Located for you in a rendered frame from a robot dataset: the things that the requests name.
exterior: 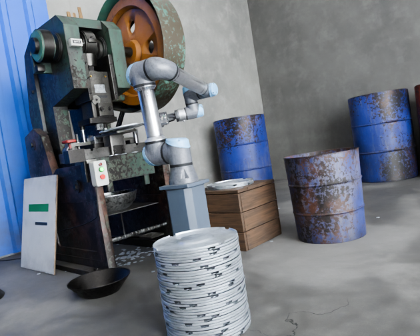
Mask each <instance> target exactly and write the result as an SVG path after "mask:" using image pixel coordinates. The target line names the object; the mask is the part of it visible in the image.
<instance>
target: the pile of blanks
mask: <svg viewBox="0 0 420 336"><path fill-rule="evenodd" d="M154 256H155V261H156V262H155V264H156V267H157V278H158V280H159V288H160V291H161V302H162V306H163V315H164V318H165V324H166V329H167V336H240V335H242V334H243V333H244V332H246V330H248V328H249V326H250V324H251V315H250V310H249V304H248V302H247V292H246V285H245V276H244V274H243V264H242V260H241V251H240V246H239V236H238V234H237V236H236V237H235V238H234V239H232V240H230V241H228V242H226V243H223V244H222V243H221V244H220V245H217V246H214V247H210V248H206V249H200V250H196V251H187V252H179V253H164V252H160V251H156V250H154Z"/></svg>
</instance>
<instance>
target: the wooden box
mask: <svg viewBox="0 0 420 336"><path fill-rule="evenodd" d="M273 182H274V179H266V180H256V181H253V183H252V184H250V185H246V186H242V187H236V188H231V189H221V190H208V189H207V187H206V188H205V195H206V200H207V208H208V213H209V221H210V226H211V227H224V228H225V229H229V228H232V229H235V230H236V231H237V234H238V236H239V246H240V251H248V250H250V249H252V248H254V247H256V246H258V245H260V244H262V243H264V242H266V241H268V240H270V239H272V238H274V237H276V236H278V235H280V234H282V232H281V224H280V219H279V210H278V205H277V200H276V199H277V197H276V192H275V183H273Z"/></svg>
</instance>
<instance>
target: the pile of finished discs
mask: <svg viewBox="0 0 420 336"><path fill-rule="evenodd" d="M252 183H253V178H246V179H243V178H241V179H231V180H226V181H220V182H216V183H214V184H212V183H211V184H208V185H207V189H208V190H221V189H231V188H236V187H242V186H246V185H250V184H252Z"/></svg>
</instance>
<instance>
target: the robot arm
mask: <svg viewBox="0 0 420 336"><path fill-rule="evenodd" d="M126 78H127V81H128V83H129V84H130V86H132V87H133V89H134V90H135V91H136V92H137V93H138V97H139V103H140V107H141V112H142V116H143V122H144V124H143V125H144V126H145V132H146V136H147V139H146V141H145V146H144V148H143V158H144V160H145V162H146V163H148V164H149V165H152V166H160V165H166V164H169V165H170V175H169V185H182V184H186V183H192V182H196V181H198V180H199V178H198V175H197V173H196V171H195V169H194V167H193V162H192V157H191V149H190V144H189V140H188V138H169V139H167V138H166V137H165V136H164V135H163V132H162V127H164V125H168V124H169V123H170V122H172V121H174V120H175V119H176V120H177V122H181V121H183V122H185V120H190V119H195V118H198V117H202V116H204V110H203V106H202V104H198V100H200V99H205V98H208V97H213V96H216V95H217V93H218V88H217V85H216V84H215V83H209V84H208V83H206V82H204V81H202V80H200V79H198V78H196V77H195V76H193V75H191V74H190V73H188V72H186V71H184V70H182V69H180V68H179V67H178V65H177V64H176V63H174V62H172V61H170V60H167V59H164V58H161V57H150V58H148V59H144V60H142V61H138V62H135V63H134V64H131V65H130V66H129V67H128V68H127V72H126ZM162 79H164V80H167V81H174V82H176V83H178V84H180V85H182V86H183V88H182V90H183V96H184V100H185V105H186V107H185V108H181V109H178V110H174V113H170V114H167V112H162V113H161V112H160V113H159V112H158V108H157V102H156V98H155V92H154V88H155V87H156V83H155V82H156V81H157V80H162Z"/></svg>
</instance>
